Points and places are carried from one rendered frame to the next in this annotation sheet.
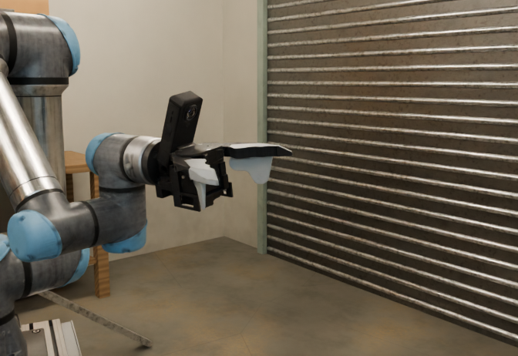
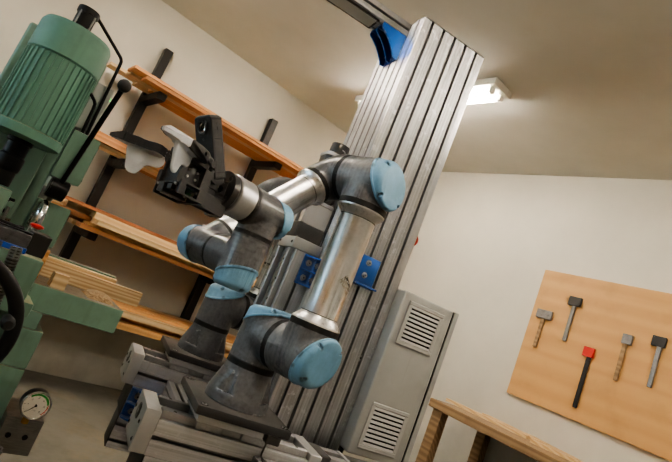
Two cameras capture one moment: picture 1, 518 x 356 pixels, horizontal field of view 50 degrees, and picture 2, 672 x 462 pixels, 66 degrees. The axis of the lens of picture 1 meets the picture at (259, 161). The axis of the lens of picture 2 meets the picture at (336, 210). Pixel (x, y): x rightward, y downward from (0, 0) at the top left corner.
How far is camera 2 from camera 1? 1.34 m
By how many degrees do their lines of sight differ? 94
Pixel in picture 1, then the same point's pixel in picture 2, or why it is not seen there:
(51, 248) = (182, 244)
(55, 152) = (331, 256)
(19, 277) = (260, 336)
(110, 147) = not seen: hidden behind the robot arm
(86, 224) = (202, 239)
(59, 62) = (360, 185)
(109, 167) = not seen: hidden behind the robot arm
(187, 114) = (199, 127)
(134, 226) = (223, 258)
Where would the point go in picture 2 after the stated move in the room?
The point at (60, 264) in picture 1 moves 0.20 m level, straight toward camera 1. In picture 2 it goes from (285, 347) to (196, 314)
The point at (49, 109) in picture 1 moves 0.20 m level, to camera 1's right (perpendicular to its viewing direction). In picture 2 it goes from (342, 221) to (347, 203)
